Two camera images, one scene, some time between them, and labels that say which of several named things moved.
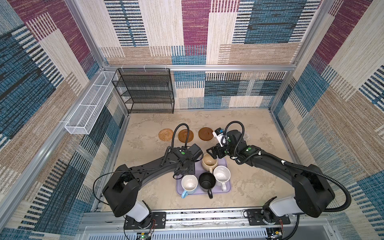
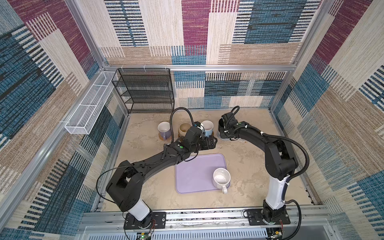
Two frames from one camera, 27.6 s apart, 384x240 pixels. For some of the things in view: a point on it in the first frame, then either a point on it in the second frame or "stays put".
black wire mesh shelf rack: x=146 y=90 stays put
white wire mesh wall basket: x=84 y=117 stays put
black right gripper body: x=226 y=149 → x=225 y=133
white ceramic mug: x=222 y=173 stays put
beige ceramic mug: x=209 y=162 → x=183 y=128
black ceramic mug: x=207 y=181 → x=221 y=123
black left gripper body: x=190 y=170 → x=202 y=144
